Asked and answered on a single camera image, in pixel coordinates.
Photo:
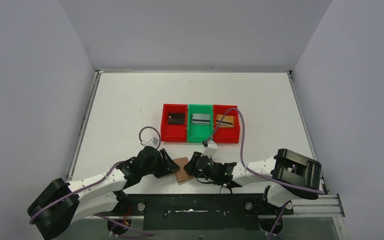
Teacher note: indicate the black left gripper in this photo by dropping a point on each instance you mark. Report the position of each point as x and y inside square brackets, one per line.
[165, 162]

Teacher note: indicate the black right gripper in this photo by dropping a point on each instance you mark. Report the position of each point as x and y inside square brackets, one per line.
[192, 164]

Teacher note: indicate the tan leather card holder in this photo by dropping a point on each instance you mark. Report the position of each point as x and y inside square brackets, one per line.
[181, 175]

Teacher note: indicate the red bin with black card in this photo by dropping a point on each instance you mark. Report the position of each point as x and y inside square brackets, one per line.
[173, 133]

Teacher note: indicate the green plastic bin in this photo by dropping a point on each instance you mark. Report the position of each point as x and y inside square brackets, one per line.
[199, 132]

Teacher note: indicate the red bin with gold cards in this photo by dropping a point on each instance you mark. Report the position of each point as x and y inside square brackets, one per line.
[226, 135]

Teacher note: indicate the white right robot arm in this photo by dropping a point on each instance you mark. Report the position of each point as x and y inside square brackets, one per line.
[292, 175]

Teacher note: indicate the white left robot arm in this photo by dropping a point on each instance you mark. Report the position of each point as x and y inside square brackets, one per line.
[65, 202]

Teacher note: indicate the black card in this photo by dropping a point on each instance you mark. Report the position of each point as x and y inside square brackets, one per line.
[176, 118]

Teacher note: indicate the silver card stack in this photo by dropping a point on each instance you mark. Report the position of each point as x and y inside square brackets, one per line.
[201, 119]

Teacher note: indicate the gold card stack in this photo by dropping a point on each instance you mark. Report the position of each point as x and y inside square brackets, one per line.
[227, 121]

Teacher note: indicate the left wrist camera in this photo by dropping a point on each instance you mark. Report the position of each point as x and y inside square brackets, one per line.
[153, 142]

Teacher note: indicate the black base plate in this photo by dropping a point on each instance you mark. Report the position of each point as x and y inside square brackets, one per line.
[246, 211]

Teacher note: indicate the aluminium frame rail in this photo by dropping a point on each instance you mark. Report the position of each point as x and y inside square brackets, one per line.
[326, 206]

